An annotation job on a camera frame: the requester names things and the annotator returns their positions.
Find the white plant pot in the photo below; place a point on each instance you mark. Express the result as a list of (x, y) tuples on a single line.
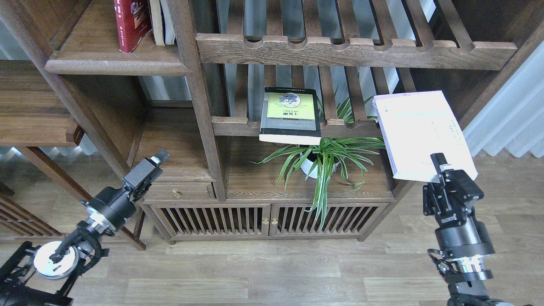
[(311, 159)]

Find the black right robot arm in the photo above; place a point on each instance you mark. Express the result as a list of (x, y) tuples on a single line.
[(465, 278)]

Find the slatted wooden bench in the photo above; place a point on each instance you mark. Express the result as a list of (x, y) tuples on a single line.
[(20, 221)]

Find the white upright book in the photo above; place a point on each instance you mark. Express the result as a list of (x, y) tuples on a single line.
[(169, 33)]

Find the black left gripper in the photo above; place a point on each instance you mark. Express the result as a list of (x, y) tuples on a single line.
[(111, 208)]

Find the green spider plant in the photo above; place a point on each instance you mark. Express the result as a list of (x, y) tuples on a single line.
[(353, 149)]

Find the white cover book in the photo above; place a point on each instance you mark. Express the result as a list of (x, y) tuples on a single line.
[(416, 125)]

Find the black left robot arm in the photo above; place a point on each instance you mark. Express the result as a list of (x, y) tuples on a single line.
[(81, 250)]

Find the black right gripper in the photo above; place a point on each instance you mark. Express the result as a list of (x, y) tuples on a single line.
[(451, 201)]

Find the beige upright book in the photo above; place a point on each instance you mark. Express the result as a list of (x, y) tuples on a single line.
[(157, 21)]

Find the white window curtain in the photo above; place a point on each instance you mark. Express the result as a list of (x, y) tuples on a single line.
[(514, 118)]

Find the black and yellow book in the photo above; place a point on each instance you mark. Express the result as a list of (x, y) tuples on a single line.
[(290, 116)]

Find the dark wooden bookshelf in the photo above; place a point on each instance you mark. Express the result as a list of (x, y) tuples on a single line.
[(188, 99)]

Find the red cover book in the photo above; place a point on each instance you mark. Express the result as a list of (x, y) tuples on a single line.
[(133, 22)]

